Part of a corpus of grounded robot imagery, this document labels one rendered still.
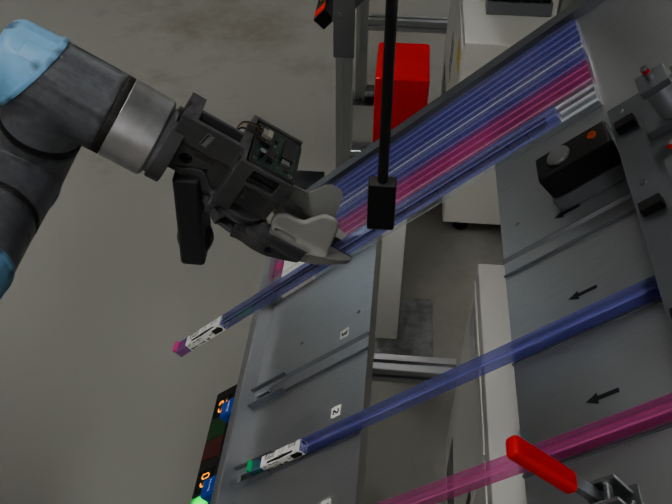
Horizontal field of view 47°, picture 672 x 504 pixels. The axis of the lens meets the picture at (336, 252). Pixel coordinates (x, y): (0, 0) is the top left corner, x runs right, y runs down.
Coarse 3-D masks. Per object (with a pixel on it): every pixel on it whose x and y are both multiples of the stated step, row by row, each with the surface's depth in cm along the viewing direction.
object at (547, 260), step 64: (640, 0) 88; (640, 64) 81; (576, 128) 82; (512, 192) 84; (512, 256) 77; (576, 256) 71; (640, 256) 65; (512, 320) 72; (640, 320) 61; (576, 384) 62; (640, 384) 58; (640, 448) 55
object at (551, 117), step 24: (552, 120) 64; (504, 144) 66; (456, 168) 69; (480, 168) 68; (432, 192) 70; (408, 216) 72; (360, 240) 75; (312, 264) 78; (264, 288) 83; (288, 288) 81; (240, 312) 84
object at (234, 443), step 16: (272, 272) 111; (272, 304) 108; (256, 320) 104; (256, 336) 102; (256, 352) 101; (256, 368) 99; (240, 384) 96; (256, 384) 98; (240, 400) 94; (240, 416) 93; (240, 432) 92; (224, 448) 90; (240, 448) 91; (224, 464) 88; (240, 464) 89; (224, 480) 87; (224, 496) 86
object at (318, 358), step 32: (352, 256) 100; (320, 288) 101; (352, 288) 95; (288, 320) 102; (320, 320) 96; (352, 320) 91; (288, 352) 97; (320, 352) 92; (352, 352) 87; (288, 384) 93; (320, 384) 88; (352, 384) 83; (256, 416) 93; (288, 416) 88; (320, 416) 84; (256, 448) 89; (320, 448) 81; (352, 448) 77; (256, 480) 85; (288, 480) 81; (320, 480) 77; (352, 480) 74
